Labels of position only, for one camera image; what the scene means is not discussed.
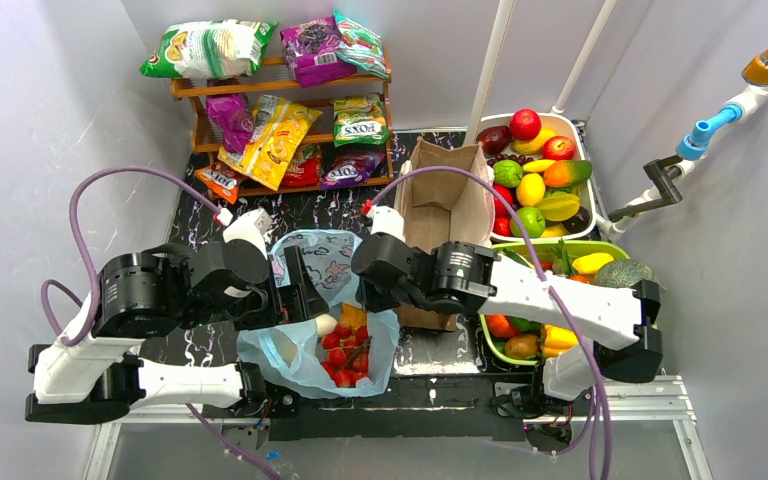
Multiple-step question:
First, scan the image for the white radish with leaves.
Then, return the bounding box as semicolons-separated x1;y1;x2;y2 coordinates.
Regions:
314;314;338;338

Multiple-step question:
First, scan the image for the orange food piece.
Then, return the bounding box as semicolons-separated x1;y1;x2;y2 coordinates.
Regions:
340;303;367;331

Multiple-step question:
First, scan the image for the light blue plastic grocery bag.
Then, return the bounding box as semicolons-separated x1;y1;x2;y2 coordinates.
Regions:
236;229;400;399

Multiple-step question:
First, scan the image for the red cherry bunch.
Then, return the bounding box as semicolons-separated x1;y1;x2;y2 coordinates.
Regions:
320;322;371;388

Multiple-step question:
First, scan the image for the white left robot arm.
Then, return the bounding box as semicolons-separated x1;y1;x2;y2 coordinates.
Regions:
24;240;329;425

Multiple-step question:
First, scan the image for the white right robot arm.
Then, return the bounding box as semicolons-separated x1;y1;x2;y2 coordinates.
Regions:
351;233;663;401

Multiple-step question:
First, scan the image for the brown paper bag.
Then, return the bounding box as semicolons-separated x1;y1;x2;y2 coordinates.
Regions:
393;137;497;333

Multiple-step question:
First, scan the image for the orange snack bag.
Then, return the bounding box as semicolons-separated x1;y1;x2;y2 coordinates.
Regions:
194;162;245;204

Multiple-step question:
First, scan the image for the purple Fox's candy bag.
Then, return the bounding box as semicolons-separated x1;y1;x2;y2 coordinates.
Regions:
320;150;386;190

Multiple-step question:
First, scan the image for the green Fox's candy bag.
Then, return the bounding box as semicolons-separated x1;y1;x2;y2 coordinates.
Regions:
332;94;390;147

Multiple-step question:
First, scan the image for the yellow snack bag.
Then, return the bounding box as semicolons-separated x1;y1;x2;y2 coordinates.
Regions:
217;95;322;191

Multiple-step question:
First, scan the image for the purple snack bag middle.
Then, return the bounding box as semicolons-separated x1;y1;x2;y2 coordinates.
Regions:
206;93;254;153

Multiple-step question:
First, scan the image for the purple snack bag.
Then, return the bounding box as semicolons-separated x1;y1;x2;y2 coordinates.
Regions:
279;16;358;88
206;93;254;153

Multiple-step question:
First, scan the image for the green red snack bag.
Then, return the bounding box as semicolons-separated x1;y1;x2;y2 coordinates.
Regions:
333;10;389;79

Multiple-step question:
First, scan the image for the green white chips bag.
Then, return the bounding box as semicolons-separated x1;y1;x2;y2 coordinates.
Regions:
140;19;276;80

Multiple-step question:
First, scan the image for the purple snack bag top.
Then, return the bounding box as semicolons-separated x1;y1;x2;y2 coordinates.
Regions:
279;16;358;88

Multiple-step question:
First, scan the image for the orange tomato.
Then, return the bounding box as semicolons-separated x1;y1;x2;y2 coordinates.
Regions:
484;314;521;340

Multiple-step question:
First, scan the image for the green vegetable basket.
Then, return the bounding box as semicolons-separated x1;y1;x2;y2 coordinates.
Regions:
480;240;661;366

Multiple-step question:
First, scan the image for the green bell pepper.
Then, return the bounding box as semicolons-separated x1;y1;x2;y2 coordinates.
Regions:
507;316;542;333

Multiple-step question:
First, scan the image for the lime green apple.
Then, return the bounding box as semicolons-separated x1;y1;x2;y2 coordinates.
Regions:
509;206;546;239

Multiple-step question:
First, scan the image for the brown kiwi potato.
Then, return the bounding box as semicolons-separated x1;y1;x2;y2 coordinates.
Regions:
504;333;540;360

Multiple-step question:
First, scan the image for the dark red plum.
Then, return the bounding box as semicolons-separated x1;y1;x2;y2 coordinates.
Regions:
476;125;512;156

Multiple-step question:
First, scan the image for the yellow bell pepper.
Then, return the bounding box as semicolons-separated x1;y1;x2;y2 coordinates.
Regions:
541;325;579;357

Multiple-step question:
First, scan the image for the yellow green starfruit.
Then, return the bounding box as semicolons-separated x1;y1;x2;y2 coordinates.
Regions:
536;193;580;222

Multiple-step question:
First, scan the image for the white fruit basket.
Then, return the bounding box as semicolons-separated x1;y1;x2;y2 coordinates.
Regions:
478;113;598;242

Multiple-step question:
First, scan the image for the yellow lemon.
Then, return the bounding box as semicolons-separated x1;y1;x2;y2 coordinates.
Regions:
511;127;557;156

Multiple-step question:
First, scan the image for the mango orange green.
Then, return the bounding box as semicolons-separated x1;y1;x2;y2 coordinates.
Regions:
543;160;593;188

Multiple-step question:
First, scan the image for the red apple top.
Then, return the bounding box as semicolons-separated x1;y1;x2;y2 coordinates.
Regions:
509;108;542;141

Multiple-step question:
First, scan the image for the red apple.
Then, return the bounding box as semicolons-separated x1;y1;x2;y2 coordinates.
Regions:
509;108;542;141
542;135;577;160

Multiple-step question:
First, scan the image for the wooden snack shelf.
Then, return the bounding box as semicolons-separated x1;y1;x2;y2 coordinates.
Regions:
169;56;393;169

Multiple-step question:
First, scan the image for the red apple right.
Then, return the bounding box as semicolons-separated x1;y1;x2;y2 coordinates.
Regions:
542;135;577;160

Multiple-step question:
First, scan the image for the green netted melon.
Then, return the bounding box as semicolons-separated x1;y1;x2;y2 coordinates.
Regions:
593;258;663;288

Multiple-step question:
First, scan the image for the white pipe left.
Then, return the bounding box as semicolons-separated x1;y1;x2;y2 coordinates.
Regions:
464;0;516;144

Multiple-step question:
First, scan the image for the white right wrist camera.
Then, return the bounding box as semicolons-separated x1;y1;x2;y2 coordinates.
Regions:
361;201;405;242

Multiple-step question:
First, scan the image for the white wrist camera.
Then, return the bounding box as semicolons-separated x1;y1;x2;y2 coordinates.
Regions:
216;208;272;258
361;201;405;242

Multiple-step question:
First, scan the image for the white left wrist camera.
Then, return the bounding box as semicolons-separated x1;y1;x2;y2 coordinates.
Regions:
216;208;272;258

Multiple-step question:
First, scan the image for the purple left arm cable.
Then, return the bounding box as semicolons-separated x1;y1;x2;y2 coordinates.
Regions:
39;165;234;349

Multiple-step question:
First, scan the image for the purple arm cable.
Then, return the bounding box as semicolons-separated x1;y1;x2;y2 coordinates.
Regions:
367;165;614;480
39;165;234;349

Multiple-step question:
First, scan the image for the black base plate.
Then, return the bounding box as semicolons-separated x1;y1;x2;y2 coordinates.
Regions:
251;374;558;444

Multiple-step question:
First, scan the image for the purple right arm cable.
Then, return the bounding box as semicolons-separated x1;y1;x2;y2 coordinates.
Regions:
367;165;614;480

